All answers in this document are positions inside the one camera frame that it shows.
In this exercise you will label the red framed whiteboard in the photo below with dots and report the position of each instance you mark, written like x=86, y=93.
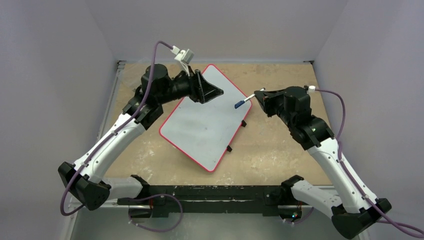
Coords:
x=204, y=132

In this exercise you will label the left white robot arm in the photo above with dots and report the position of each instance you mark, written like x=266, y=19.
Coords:
x=84, y=178

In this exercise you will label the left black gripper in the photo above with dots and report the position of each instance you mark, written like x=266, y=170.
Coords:
x=201, y=91

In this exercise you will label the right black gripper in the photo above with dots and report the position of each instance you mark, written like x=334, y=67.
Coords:
x=274, y=101

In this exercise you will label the clear plastic bag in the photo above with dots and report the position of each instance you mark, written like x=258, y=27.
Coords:
x=131, y=75

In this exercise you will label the white blue marker pen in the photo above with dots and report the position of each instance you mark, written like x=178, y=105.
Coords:
x=243, y=101

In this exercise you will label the aluminium frame rail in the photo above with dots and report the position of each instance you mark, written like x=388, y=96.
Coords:
x=70, y=202

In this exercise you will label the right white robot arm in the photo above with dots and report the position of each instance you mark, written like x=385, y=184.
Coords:
x=355, y=207

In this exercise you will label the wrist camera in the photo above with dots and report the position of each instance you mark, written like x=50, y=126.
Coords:
x=310, y=89
x=183, y=58

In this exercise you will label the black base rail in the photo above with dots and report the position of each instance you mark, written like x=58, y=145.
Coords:
x=161, y=200

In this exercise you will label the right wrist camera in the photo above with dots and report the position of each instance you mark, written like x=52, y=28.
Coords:
x=310, y=89

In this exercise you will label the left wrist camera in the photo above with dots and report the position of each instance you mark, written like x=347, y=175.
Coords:
x=183, y=58

